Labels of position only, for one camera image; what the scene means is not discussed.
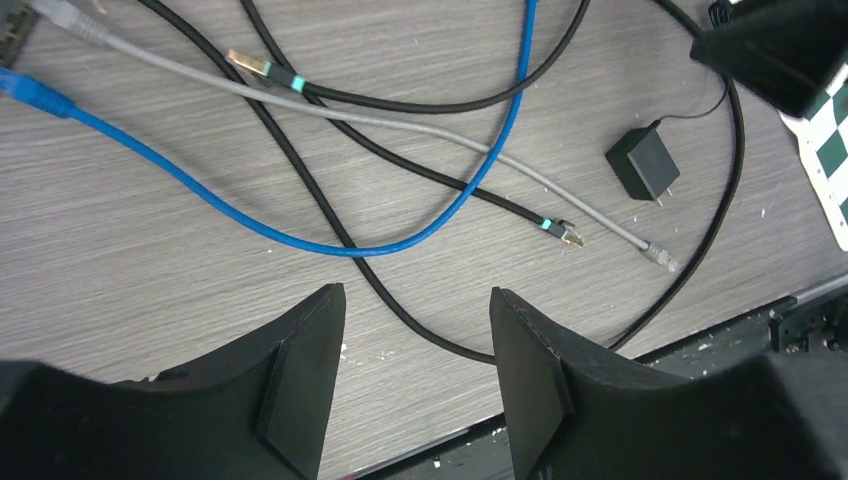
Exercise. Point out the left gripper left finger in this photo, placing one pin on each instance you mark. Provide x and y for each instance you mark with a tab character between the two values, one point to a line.
255	408

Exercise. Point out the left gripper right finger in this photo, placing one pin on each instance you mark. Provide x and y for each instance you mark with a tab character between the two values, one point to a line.
575	410

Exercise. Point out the small black blue switch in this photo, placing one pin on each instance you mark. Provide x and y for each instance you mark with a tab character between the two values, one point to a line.
785	52

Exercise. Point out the dark grey network switch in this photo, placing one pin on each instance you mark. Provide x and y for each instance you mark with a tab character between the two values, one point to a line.
18	20

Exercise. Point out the green white chessboard mat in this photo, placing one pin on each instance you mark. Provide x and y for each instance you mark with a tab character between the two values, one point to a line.
822	147

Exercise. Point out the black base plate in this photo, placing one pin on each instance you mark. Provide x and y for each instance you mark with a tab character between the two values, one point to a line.
794	324

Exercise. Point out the black ethernet cable teal boot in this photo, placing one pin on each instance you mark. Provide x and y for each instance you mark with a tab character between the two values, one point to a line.
283	73

